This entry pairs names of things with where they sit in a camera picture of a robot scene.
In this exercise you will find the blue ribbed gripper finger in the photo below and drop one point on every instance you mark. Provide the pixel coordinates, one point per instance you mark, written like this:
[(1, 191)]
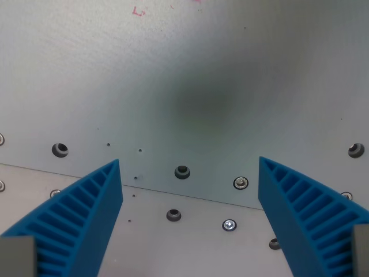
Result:
[(86, 219), (285, 213)]

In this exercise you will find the dark recessed screw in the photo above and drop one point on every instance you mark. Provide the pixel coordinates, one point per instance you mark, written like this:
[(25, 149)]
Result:
[(182, 172)]

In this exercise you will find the silver hex socket screw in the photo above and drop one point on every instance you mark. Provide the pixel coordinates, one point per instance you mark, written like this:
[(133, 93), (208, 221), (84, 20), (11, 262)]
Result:
[(229, 225), (347, 195), (0, 185), (241, 183), (54, 192), (0, 139)]

